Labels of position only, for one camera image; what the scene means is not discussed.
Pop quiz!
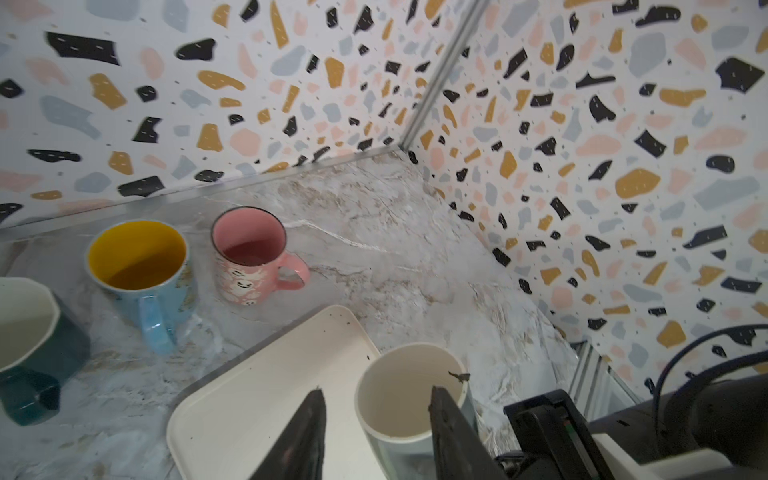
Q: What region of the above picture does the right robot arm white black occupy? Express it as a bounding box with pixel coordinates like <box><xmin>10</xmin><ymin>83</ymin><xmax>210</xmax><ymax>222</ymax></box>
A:
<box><xmin>494</xmin><ymin>324</ymin><xmax>767</xmax><ymax>479</ymax></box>

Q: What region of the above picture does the light blue butterfly mug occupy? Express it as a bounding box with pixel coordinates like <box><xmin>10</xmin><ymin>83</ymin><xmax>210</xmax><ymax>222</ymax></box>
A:
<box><xmin>85</xmin><ymin>220</ymin><xmax>199</xmax><ymax>355</ymax></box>

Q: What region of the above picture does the right aluminium corner post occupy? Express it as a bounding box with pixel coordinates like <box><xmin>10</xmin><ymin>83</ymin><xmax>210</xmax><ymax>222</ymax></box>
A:
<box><xmin>398</xmin><ymin>0</ymin><xmax>490</xmax><ymax>153</ymax></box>

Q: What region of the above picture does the pink patterned mug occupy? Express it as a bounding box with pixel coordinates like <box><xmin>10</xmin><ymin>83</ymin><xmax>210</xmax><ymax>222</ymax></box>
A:
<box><xmin>210</xmin><ymin>206</ymin><xmax>310</xmax><ymax>306</ymax></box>

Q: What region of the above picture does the cream rectangular tray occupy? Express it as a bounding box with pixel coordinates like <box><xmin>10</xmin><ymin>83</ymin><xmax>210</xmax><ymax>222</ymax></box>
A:
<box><xmin>166</xmin><ymin>305</ymin><xmax>384</xmax><ymax>479</ymax></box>

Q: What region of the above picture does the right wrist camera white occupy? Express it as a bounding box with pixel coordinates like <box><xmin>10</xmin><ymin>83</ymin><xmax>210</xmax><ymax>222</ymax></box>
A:
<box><xmin>592</xmin><ymin>433</ymin><xmax>767</xmax><ymax>480</ymax></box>

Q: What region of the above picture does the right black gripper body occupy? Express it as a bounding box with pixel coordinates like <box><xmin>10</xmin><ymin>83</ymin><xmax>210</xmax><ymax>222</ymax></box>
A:
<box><xmin>495</xmin><ymin>389</ymin><xmax>614</xmax><ymax>479</ymax></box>

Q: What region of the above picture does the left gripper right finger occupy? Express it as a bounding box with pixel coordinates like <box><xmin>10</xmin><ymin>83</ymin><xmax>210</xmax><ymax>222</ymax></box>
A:
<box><xmin>428</xmin><ymin>386</ymin><xmax>506</xmax><ymax>480</ymax></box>

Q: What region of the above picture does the grey mug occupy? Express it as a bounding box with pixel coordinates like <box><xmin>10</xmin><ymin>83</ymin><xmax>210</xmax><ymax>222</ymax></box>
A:
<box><xmin>355</xmin><ymin>343</ymin><xmax>478</xmax><ymax>479</ymax></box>

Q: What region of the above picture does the dark green mug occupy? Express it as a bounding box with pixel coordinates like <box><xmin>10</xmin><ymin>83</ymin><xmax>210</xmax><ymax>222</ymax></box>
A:
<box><xmin>1</xmin><ymin>277</ymin><xmax>91</xmax><ymax>426</ymax></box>

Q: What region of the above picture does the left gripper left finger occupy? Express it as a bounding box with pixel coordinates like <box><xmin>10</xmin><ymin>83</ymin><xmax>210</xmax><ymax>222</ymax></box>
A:
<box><xmin>251</xmin><ymin>389</ymin><xmax>327</xmax><ymax>480</ymax></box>

